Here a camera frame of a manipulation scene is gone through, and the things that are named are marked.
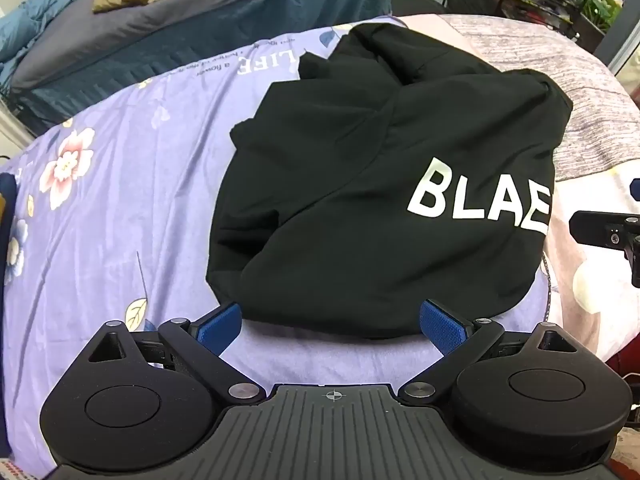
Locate purple floral bed sheet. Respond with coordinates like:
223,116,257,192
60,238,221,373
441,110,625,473
0,16,551,467

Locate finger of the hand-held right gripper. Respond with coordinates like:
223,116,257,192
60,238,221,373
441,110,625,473
569,210,640,289

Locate blue duvet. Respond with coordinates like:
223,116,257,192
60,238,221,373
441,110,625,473
0,0,82,77

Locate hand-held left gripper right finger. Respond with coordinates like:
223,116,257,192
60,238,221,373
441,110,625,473
400,299,581,404

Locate dark blue cloth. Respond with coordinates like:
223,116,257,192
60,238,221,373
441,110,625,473
0,172,20,282

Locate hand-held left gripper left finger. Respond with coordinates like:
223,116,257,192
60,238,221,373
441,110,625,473
87,302,266,402

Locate red cloth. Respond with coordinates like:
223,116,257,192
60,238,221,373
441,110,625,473
604,344,640,402

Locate pink grey blanket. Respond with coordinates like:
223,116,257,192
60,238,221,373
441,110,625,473
400,12,640,361

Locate black chair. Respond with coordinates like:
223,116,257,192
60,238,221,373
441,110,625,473
389,0,449,16

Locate black jacket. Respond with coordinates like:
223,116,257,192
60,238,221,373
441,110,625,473
206,22,574,340

